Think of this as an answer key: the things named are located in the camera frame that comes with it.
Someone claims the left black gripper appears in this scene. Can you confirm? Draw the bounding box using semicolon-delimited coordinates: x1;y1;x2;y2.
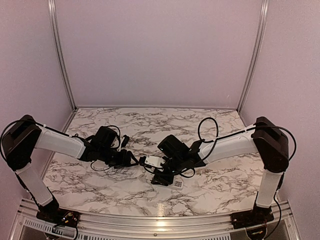
98;145;140;169

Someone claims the white remote control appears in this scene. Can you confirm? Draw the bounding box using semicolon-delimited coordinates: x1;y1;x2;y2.
150;179;184;190

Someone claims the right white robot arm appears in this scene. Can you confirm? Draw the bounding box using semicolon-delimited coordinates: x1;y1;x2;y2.
145;116;292;224

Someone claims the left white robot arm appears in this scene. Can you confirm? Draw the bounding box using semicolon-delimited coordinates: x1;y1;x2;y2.
0;114;139;223

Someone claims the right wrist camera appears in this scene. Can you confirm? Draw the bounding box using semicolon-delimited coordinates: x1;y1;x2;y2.
139;155;166;171

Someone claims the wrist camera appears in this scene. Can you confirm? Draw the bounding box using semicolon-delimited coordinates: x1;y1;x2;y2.
116;135;130;152
139;155;166;171

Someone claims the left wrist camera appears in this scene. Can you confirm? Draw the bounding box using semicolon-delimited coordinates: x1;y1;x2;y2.
116;135;130;152

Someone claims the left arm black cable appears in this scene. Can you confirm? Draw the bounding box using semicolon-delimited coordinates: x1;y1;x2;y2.
0;119;123;173

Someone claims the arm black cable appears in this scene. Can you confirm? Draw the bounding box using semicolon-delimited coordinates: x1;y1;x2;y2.
144;116;298;240
0;119;123;173

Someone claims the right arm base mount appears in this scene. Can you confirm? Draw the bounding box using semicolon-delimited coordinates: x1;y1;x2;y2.
230;202;275;229

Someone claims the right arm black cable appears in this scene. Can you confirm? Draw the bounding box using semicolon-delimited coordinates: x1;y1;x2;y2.
144;116;298;240

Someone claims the front aluminium rail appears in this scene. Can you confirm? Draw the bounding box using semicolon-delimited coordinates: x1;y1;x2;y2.
9;198;301;240

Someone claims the right aluminium frame post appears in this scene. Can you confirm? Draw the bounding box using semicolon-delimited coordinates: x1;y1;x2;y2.
236;0;270;115

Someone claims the aluminium frame post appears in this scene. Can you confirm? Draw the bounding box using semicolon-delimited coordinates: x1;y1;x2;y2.
236;0;270;115
48;0;77;112

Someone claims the left aluminium frame post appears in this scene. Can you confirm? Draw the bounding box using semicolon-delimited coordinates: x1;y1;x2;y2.
48;0;77;112

